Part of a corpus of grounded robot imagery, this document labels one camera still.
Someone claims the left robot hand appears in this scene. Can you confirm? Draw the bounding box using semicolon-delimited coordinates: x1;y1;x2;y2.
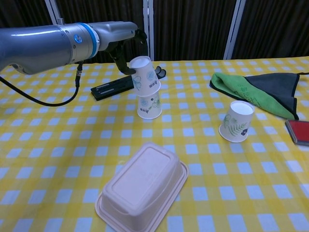
96;21;149;75

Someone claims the white cup blue flower print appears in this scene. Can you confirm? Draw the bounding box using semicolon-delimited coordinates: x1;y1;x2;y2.
129;56;162;95

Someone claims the white cup fern print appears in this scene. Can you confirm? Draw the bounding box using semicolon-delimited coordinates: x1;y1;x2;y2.
218;100;255;143

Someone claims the black folding stand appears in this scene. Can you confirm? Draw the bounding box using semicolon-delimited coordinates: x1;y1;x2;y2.
90;66;167;102

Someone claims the white cup black line base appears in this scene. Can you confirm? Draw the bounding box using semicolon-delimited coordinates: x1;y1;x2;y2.
137;91;162;120

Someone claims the yellow checked tablecloth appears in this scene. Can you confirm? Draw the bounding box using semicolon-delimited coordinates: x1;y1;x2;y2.
0;56;309;232

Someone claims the pink plastic container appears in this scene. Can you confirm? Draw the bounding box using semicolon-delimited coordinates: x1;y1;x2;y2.
95;142;189;232

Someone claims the green and grey cloth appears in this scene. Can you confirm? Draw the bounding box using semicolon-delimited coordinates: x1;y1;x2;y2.
209;72;309;121

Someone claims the red box grey rim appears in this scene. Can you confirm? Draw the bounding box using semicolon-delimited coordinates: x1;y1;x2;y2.
284;119;309;146

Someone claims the white screen frame post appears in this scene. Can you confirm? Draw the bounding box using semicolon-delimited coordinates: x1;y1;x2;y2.
142;0;155;61
44;0;64;26
223;0;247;60

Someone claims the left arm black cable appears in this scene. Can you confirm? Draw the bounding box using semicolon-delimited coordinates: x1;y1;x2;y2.
0;61;84;107

